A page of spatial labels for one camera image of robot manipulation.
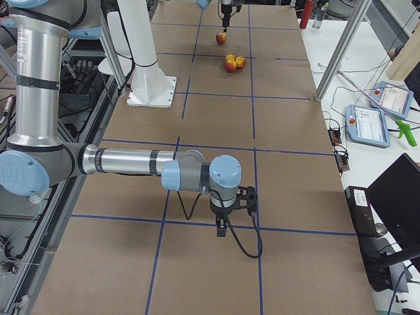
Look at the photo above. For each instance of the wooden beam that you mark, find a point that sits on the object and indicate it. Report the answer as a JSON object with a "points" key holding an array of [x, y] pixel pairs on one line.
{"points": [[404, 61]]}

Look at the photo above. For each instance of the aluminium frame post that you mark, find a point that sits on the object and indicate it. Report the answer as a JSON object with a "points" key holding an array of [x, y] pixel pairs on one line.
{"points": [[349, 32]]}

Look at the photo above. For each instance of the near orange connector board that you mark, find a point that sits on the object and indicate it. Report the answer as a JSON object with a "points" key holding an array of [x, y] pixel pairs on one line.
{"points": [[341, 158]]}

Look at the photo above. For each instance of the green handled grabber tool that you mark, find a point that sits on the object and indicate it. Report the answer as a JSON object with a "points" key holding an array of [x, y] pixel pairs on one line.
{"points": [[404, 128]]}

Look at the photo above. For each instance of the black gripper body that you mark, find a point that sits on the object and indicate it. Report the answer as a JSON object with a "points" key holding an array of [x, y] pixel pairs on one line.
{"points": [[226, 9], [219, 210]]}

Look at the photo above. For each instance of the clear water bottle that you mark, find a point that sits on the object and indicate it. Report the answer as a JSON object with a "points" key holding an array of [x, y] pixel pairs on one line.
{"points": [[321, 9]]}

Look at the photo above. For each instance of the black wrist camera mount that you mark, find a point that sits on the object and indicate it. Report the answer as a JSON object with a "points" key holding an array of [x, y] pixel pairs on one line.
{"points": [[247, 199], [236, 7]]}

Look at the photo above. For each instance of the front red yellow apple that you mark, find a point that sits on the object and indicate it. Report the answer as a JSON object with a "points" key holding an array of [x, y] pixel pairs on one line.
{"points": [[230, 66]]}

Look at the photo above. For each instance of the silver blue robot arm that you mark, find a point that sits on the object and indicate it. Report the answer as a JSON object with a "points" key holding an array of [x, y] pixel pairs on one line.
{"points": [[203, 4], [36, 159]]}

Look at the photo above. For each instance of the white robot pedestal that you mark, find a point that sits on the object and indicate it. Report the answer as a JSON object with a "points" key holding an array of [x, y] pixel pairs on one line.
{"points": [[149, 86]]}

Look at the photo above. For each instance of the blue teach pendant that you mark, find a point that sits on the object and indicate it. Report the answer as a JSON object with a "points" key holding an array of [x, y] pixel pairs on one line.
{"points": [[394, 98], [366, 125]]}

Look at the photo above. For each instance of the orange connector board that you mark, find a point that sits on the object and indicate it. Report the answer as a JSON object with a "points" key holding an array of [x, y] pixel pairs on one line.
{"points": [[334, 132], [341, 158]]}

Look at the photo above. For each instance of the right red yellow apple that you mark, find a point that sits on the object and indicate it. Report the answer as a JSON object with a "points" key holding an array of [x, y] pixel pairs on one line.
{"points": [[241, 62]]}

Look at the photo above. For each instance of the lone red yellow apple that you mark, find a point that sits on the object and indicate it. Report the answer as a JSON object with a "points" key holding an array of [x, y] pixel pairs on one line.
{"points": [[220, 38]]}

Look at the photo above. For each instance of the near blue teach pendant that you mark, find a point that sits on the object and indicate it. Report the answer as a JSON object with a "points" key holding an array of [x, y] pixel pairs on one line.
{"points": [[366, 125]]}

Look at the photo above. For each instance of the far blue teach pendant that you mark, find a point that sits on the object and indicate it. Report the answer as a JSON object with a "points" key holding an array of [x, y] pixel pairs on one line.
{"points": [[394, 98]]}

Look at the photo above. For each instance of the far orange connector board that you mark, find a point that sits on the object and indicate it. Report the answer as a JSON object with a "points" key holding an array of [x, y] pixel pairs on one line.
{"points": [[334, 132]]}

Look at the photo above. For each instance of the red water bottle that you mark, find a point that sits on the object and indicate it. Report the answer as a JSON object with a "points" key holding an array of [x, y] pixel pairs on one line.
{"points": [[307, 11]]}

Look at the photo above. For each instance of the back red yellow apple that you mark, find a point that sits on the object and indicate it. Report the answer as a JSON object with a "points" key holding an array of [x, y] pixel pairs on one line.
{"points": [[230, 57]]}

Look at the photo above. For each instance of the black monitor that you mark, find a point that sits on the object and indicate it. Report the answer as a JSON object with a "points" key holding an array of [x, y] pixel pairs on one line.
{"points": [[394, 196]]}

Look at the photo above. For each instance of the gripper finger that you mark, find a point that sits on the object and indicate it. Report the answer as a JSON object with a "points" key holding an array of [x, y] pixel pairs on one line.
{"points": [[225, 22]]}

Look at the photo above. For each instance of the black computer box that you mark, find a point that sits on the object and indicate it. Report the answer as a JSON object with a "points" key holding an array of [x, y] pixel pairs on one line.
{"points": [[382, 263]]}

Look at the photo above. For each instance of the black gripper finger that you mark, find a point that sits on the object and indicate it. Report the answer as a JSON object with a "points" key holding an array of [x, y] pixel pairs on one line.
{"points": [[222, 224]]}

